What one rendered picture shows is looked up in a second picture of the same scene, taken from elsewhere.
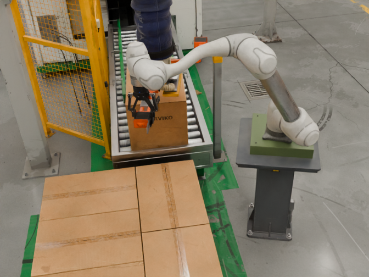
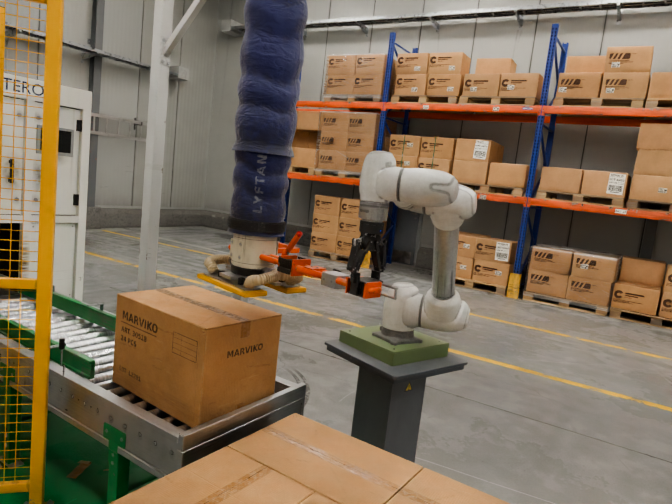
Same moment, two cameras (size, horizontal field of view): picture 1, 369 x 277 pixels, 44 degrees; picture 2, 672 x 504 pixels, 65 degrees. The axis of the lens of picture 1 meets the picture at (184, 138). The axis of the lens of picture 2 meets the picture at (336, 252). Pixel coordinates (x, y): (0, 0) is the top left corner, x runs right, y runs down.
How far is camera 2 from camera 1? 2.08 m
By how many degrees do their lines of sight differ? 54
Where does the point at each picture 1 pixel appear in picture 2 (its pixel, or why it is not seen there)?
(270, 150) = (413, 354)
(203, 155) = (295, 407)
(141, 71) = (432, 175)
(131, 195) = (278, 480)
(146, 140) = (223, 398)
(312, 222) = not seen: hidden behind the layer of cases
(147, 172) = (257, 445)
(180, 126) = (269, 362)
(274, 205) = (402, 449)
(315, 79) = not seen: hidden behind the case
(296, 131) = (457, 308)
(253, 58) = (463, 194)
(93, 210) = not seen: outside the picture
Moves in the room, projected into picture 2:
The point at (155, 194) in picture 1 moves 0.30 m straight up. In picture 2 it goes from (310, 465) to (320, 383)
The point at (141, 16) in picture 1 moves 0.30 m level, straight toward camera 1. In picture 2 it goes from (265, 164) to (331, 171)
